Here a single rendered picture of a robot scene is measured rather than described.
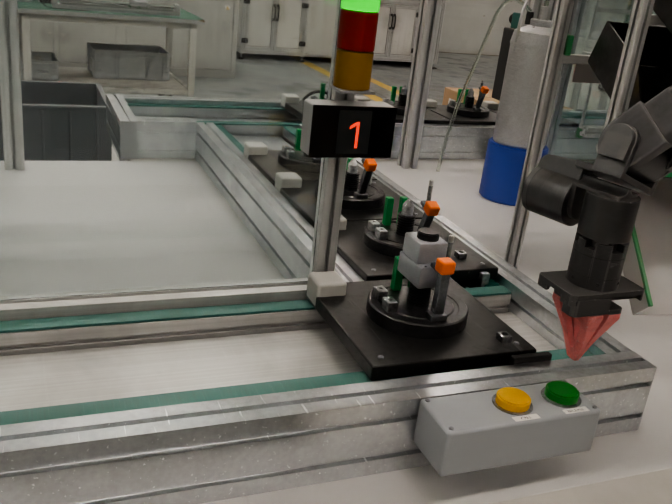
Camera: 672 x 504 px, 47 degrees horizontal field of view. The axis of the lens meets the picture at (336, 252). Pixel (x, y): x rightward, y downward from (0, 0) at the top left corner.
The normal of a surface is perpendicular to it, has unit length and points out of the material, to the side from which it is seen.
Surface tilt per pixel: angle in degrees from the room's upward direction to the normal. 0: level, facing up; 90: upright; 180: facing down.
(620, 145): 70
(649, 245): 45
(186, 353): 0
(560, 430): 90
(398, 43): 90
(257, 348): 0
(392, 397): 0
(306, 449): 90
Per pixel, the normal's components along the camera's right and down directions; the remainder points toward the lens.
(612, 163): -0.70, -0.18
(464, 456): 0.36, 0.38
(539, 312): -0.93, 0.04
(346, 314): 0.11, -0.92
